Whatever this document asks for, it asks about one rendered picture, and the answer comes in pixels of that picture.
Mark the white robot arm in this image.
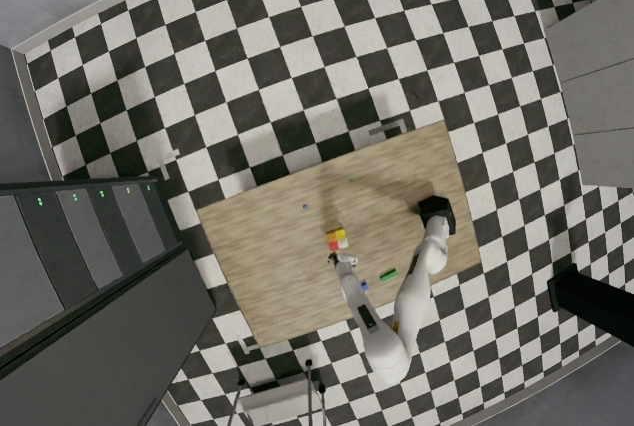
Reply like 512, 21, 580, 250
335, 216, 449, 385

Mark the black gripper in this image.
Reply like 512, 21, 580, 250
327, 251, 356, 267

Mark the green rectangular block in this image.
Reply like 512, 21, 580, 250
380, 269, 398, 282

